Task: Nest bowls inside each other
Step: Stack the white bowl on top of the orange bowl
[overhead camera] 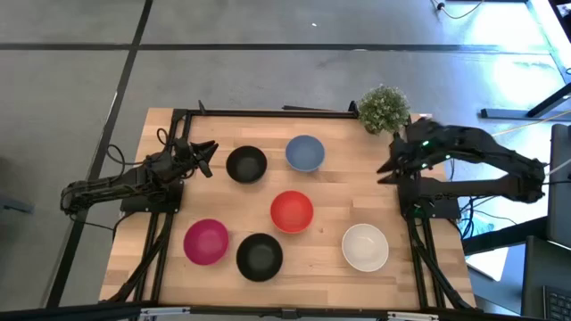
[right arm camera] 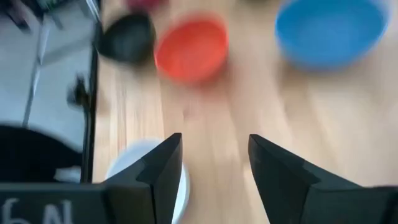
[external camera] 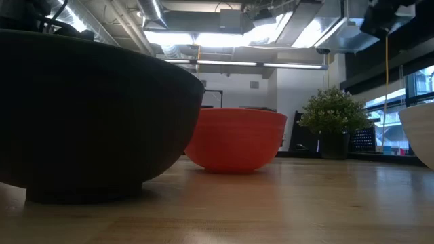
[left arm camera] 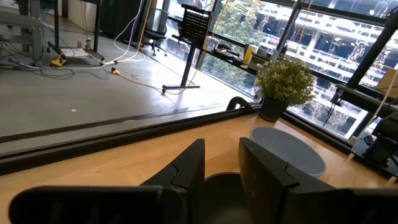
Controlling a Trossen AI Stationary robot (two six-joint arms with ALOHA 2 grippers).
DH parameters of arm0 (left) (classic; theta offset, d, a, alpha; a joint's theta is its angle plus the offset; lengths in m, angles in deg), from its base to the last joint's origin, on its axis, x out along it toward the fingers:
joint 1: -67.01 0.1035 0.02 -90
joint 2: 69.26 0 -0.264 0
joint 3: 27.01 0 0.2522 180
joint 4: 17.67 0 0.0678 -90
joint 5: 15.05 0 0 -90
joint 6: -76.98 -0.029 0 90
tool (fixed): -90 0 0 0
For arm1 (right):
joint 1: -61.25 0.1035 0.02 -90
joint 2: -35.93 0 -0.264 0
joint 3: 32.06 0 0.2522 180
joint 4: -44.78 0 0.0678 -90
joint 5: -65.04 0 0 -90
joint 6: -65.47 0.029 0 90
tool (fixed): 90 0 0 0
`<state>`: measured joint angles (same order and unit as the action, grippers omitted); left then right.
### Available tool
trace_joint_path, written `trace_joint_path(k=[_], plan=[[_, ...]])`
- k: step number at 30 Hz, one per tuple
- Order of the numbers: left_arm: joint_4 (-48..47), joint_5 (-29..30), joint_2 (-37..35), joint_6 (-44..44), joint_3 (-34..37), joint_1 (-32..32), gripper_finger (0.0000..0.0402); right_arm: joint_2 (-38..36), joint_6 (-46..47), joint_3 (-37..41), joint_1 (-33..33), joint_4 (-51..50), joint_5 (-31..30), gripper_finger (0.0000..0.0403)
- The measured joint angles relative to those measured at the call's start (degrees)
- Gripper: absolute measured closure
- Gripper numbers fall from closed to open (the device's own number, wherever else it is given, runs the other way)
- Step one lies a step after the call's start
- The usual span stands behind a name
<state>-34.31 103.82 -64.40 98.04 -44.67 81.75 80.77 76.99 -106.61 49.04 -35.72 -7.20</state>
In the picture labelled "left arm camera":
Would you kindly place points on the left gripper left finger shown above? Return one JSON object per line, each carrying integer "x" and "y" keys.
{"x": 186, "y": 168}

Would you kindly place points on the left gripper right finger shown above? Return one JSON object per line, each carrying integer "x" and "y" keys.
{"x": 264, "y": 180}

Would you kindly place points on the grey-blue bowl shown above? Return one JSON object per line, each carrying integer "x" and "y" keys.
{"x": 292, "y": 149}

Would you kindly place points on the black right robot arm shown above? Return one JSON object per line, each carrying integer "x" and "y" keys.
{"x": 384, "y": 146}

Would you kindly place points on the potted green plant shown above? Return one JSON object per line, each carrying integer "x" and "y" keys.
{"x": 284, "y": 82}

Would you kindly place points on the yellow power plug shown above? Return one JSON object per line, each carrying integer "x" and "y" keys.
{"x": 115, "y": 72}

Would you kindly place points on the white container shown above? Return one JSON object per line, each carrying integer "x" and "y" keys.
{"x": 211, "y": 43}

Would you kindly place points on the yellow cup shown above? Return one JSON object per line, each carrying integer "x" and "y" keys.
{"x": 249, "y": 54}

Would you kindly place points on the black office chair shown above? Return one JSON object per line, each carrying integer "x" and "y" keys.
{"x": 155, "y": 34}

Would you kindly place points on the black pegboard standing desk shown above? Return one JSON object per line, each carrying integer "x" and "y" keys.
{"x": 195, "y": 25}

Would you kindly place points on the silver can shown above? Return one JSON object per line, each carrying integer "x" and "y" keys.
{"x": 88, "y": 44}

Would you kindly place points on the cardboard box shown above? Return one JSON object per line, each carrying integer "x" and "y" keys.
{"x": 388, "y": 82}

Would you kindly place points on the white flat box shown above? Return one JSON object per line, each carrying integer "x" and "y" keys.
{"x": 74, "y": 52}

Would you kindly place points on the red can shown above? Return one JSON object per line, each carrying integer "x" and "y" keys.
{"x": 79, "y": 44}

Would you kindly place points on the yellow power strip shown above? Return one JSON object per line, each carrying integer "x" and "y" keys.
{"x": 57, "y": 62}

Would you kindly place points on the grey desk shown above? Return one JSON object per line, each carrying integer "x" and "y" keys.
{"x": 28, "y": 21}

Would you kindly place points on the black frame rail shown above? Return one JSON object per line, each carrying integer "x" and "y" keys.
{"x": 93, "y": 141}
{"x": 323, "y": 134}

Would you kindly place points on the black curved bracket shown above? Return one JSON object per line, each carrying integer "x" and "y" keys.
{"x": 238, "y": 101}

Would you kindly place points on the black metal post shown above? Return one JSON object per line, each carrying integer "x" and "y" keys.
{"x": 373, "y": 51}

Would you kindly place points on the black table frame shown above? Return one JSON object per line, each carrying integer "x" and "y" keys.
{"x": 56, "y": 25}

